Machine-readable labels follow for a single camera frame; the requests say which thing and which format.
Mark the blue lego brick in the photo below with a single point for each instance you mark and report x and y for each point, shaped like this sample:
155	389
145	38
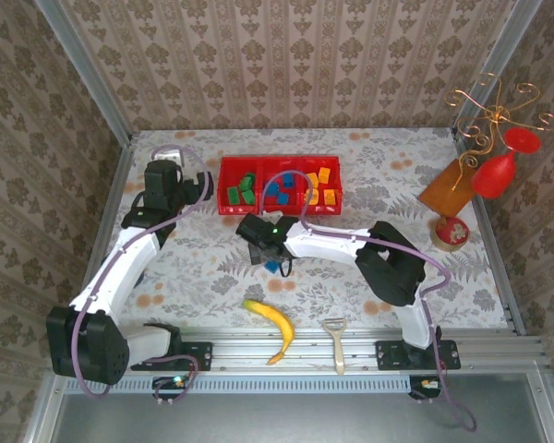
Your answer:
282	199
288	180
271	266
273	189

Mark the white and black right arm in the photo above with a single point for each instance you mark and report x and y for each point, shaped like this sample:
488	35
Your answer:
392	267

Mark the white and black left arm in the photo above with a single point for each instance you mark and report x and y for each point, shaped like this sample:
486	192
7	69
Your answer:
87	350

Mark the yellow banana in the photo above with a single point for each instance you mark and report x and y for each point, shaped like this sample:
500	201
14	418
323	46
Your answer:
281	323

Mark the white floral tablecloth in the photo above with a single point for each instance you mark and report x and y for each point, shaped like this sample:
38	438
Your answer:
374	152

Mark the beige vegetable peeler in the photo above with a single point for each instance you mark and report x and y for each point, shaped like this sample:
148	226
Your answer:
339	350

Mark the small black connector module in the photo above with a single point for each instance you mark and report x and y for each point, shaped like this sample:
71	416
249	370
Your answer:
173	386
425	386

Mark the round red floral tin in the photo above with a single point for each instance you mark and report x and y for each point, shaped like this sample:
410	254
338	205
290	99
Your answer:
450	233

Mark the red plastic wine glass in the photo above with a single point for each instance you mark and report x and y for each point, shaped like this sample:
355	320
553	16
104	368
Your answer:
491	177

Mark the aluminium side rail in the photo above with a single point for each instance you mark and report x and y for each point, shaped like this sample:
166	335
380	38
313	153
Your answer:
108	217
494	240

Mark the aluminium mounting rail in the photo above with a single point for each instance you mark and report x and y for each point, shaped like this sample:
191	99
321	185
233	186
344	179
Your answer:
240	350

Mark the aluminium frame post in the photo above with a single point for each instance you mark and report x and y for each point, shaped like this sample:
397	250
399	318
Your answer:
494	69
85	74

